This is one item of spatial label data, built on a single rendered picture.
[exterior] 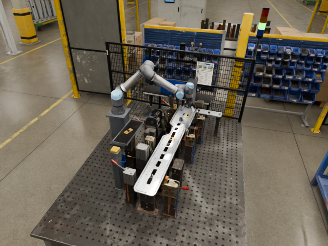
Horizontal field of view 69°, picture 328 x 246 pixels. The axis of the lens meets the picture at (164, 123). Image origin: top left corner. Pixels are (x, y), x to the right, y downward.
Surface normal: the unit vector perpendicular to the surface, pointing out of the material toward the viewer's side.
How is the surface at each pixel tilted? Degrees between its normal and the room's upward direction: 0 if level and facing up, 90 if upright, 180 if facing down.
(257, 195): 0
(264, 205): 0
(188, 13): 90
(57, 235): 0
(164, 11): 90
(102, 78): 93
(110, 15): 90
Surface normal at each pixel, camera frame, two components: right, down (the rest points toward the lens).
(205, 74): -0.32, 0.53
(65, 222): 0.02, -0.83
